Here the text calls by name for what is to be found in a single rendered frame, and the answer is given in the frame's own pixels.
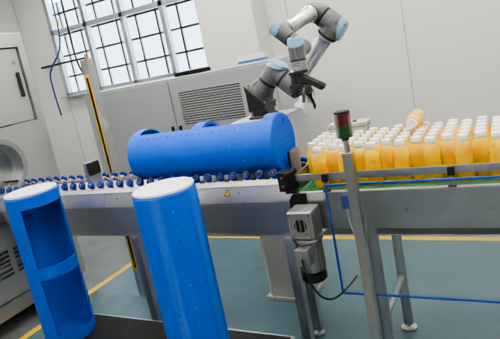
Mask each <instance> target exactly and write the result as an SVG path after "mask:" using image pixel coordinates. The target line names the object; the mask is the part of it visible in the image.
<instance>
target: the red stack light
mask: <svg viewBox="0 0 500 339"><path fill-rule="evenodd" d="M333 120H334V125H335V126H343V125H348V124H350V123H351V117H350V112H349V113H347V114H342V115H333Z"/></svg>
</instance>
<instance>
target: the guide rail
mask: <svg viewBox="0 0 500 339"><path fill-rule="evenodd" d="M447 166H455V172H481V171H496V170H500V162H492V163H480V164H456V165H443V166H431V167H407V168H394V169H370V170H358V171H357V176H358V178H370V177H384V176H398V175H425V174H440V173H447V169H446V168H447ZM322 173H328V176H329V179H343V178H345V174H344V172H322ZM322 173H309V174H297V175H295V178H296V181H314V180H321V174H322Z"/></svg>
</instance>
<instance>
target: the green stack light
mask: <svg viewBox="0 0 500 339"><path fill-rule="evenodd" d="M335 130H336V138H338V139H345V138H351V137H353V127H352V123H350V124H348V125H343V126H335Z"/></svg>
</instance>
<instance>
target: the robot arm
mask: <svg viewBox="0 0 500 339"><path fill-rule="evenodd" d="M308 23H314V24H316V25H317V26H318V27H319V29H318V30H317V31H318V35H317V37H316V38H315V40H314V42H313V43H312V44H311V43H310V42H309V41H308V40H306V39H303V37H302V36H299V35H298V34H296V33H295V32H296V31H297V30H299V29H301V28H302V27H303V26H305V25H307V24H308ZM348 25H349V22H348V20H346V18H344V17H343V16H341V15H340V14H339V13H337V12H336V11H335V10H333V9H332V8H331V7H329V6H328V5H326V4H322V3H310V4H307V5H305V6H303V7H302V9H301V11H299V12H298V13H296V14H295V15H294V16H291V17H290V18H288V19H287V20H286V21H284V22H280V21H279V20H275V21H274V22H273V23H272V24H271V26H270V28H269V33H270V34H271V35H273V37H275V38H276V39H278V40H279V41H280V42H282V43H283V44H285V46H287V47H288V51H289V59H290V63H291V68H292V70H291V71H290V70H288V69H289V66H288V65H287V64H286V63H285V62H283V61H281V60H279V59H271V60H270V61H269V63H268V64H267V65H266V67H265V68H264V70H263V72H262V74H261V75H260V76H259V78H258V79H256V80H255V81H254V82H253V83H252V84H251V85H250V86H249V89H250V91H251V92H252V94H254V95H255V96H256V97H258V98H260V99H261V100H264V101H270V100H271V99H272V97H273V94H274V91H275V88H276V86H277V87H278V88H280V89H281V90H282V91H284V92H285V93H286V94H288V96H290V97H291V98H293V99H295V98H297V97H299V101H298V102H296V103H295V104H294V107H296V108H301V109H303V114H304V115H305V114H306V112H307V103H312V105H313V107H314V109H315V108H316V101H315V94H314V91H313V88H312V86H314V87H316V88H317V89H320V90H323V89H324V88H325V86H326V83H324V82H322V81H320V80H317V79H315V78H313V77H311V76H309V75H310V73H311V72H312V70H313V69H314V67H315V66H316V65H317V63H318V61H319V60H320V58H321V57H322V56H323V55H324V53H325V51H326V50H327V49H328V47H329V46H330V44H331V43H335V42H336V41H339V40H340V39H341V38H342V37H343V36H344V34H345V32H346V30H347V27H348Z"/></svg>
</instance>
